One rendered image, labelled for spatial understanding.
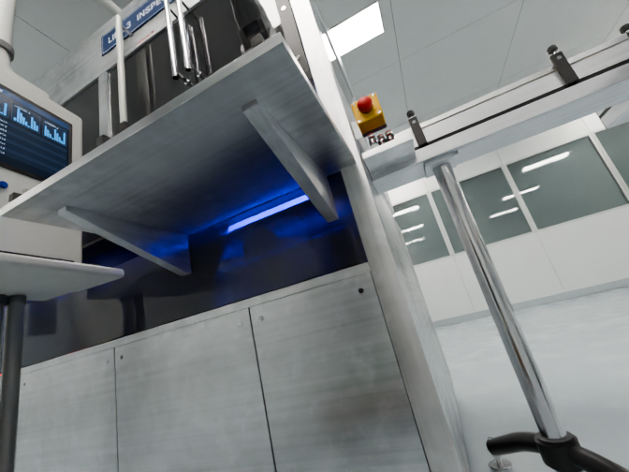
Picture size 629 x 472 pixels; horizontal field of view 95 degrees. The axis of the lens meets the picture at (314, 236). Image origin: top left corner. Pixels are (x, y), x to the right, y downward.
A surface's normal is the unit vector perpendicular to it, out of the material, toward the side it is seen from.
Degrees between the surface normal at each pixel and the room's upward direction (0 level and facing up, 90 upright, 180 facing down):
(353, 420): 90
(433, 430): 90
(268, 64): 180
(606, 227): 90
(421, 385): 90
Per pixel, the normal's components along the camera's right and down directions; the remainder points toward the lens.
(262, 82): 0.23, 0.93
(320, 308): -0.38, -0.18
